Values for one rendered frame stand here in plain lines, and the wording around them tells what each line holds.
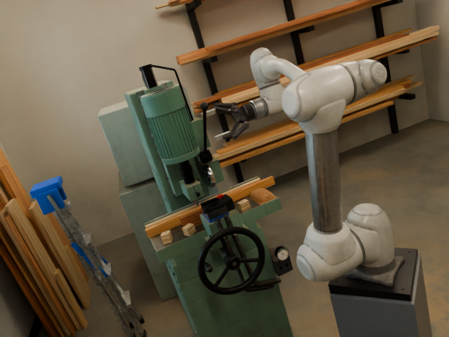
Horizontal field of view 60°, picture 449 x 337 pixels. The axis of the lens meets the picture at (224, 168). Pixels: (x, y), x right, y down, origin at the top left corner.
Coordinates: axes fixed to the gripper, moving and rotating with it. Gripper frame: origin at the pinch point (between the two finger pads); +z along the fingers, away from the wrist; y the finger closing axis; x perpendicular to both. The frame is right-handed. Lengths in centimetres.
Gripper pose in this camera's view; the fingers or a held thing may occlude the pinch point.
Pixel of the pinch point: (210, 126)
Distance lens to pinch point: 167.9
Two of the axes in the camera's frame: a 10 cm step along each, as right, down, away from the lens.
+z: -9.0, 3.6, -2.5
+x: 0.3, -5.3, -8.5
